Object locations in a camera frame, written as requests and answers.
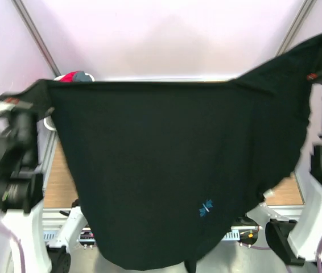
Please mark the black t shirt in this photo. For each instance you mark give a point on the black t shirt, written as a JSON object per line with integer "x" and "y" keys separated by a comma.
{"x": 162, "y": 169}

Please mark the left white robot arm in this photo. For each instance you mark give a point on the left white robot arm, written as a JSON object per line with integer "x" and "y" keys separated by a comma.
{"x": 21, "y": 196}

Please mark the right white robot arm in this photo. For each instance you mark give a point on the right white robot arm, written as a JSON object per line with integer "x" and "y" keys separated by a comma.
{"x": 297, "y": 243}

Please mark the grey blue t shirt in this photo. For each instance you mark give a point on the grey blue t shirt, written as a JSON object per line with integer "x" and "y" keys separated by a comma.
{"x": 81, "y": 76}

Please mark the red t shirt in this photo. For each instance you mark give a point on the red t shirt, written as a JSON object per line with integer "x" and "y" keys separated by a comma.
{"x": 69, "y": 77}

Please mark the white laundry basket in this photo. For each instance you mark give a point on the white laundry basket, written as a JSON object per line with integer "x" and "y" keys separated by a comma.
{"x": 48, "y": 123}

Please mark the white slotted cable duct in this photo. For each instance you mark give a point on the white slotted cable duct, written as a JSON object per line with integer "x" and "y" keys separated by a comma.
{"x": 86, "y": 236}

